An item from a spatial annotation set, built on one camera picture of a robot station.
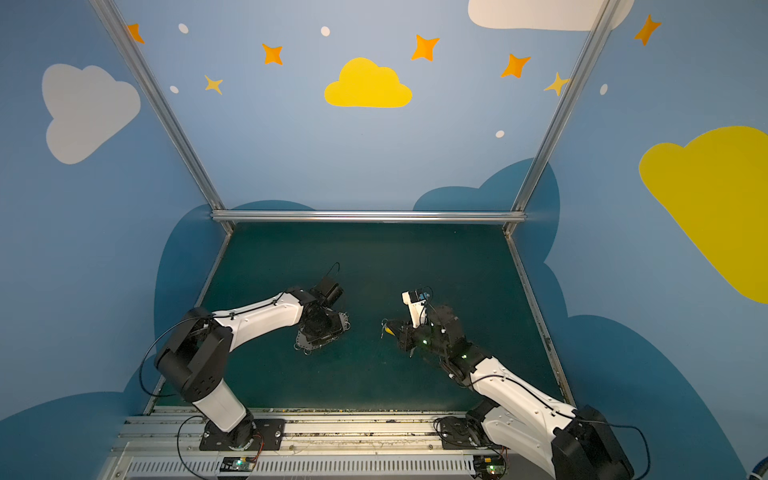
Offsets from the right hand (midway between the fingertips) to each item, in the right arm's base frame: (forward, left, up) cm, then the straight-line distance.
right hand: (390, 320), depth 79 cm
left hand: (0, +14, -12) cm, 19 cm away
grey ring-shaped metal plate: (-2, +26, -15) cm, 30 cm away
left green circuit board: (-32, +36, -15) cm, 51 cm away
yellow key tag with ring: (-2, +1, -1) cm, 3 cm away
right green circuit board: (-30, -26, -16) cm, 42 cm away
